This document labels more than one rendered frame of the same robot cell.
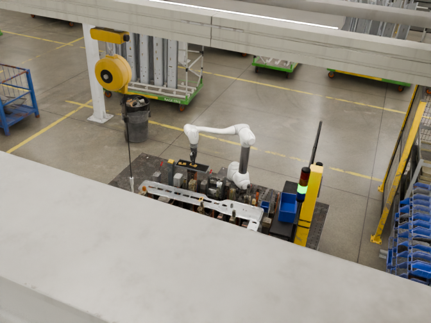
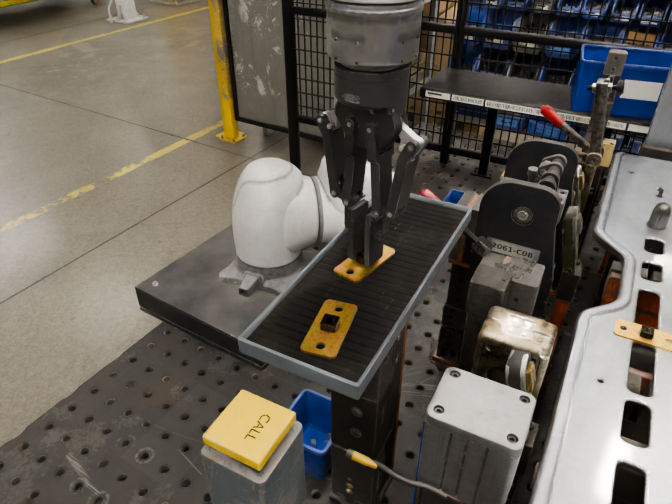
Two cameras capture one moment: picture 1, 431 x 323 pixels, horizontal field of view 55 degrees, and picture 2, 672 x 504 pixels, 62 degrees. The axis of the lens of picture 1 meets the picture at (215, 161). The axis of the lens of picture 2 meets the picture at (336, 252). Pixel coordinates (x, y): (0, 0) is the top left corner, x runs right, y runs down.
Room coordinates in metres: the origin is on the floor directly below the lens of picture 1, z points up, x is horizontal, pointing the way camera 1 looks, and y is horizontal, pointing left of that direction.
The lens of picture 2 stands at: (3.74, 0.80, 1.56)
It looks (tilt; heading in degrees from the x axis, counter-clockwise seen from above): 35 degrees down; 281
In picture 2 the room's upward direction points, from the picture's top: straight up
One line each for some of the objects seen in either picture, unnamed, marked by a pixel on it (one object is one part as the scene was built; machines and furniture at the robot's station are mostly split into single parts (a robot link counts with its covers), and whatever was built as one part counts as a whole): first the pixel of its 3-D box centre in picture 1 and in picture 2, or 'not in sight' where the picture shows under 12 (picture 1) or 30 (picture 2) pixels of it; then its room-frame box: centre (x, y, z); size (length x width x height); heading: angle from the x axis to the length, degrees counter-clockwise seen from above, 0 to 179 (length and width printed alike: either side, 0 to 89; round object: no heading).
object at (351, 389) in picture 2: (192, 166); (373, 269); (3.80, 0.25, 1.16); 0.37 x 0.14 x 0.02; 73
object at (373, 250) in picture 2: not in sight; (374, 236); (3.80, 0.25, 1.20); 0.03 x 0.01 x 0.07; 63
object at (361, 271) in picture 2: not in sight; (365, 258); (3.81, 0.25, 1.17); 0.08 x 0.04 x 0.01; 63
